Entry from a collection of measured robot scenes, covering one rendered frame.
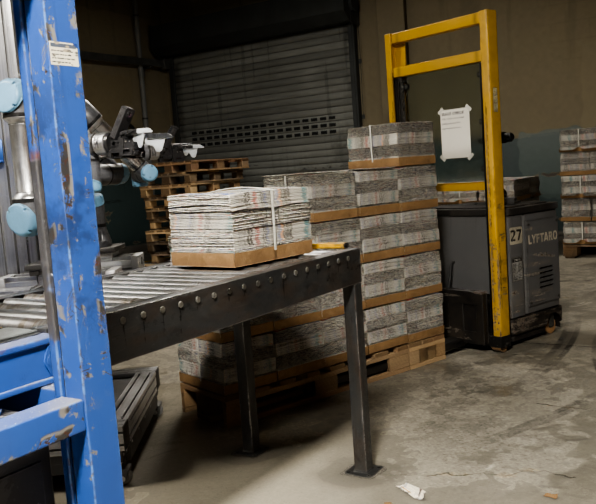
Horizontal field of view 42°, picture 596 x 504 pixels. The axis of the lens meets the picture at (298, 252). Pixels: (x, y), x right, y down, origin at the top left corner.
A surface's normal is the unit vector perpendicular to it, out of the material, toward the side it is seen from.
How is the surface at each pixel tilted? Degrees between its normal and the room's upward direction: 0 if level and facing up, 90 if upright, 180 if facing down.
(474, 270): 90
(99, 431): 90
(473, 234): 90
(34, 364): 90
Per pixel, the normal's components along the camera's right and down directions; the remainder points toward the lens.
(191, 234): -0.64, 0.13
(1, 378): 0.83, 0.00
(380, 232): 0.63, 0.03
